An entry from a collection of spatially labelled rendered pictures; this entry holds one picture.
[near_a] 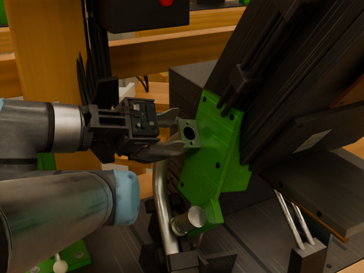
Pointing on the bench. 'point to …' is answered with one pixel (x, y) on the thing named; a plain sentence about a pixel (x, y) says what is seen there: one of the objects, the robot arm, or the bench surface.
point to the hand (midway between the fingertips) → (182, 136)
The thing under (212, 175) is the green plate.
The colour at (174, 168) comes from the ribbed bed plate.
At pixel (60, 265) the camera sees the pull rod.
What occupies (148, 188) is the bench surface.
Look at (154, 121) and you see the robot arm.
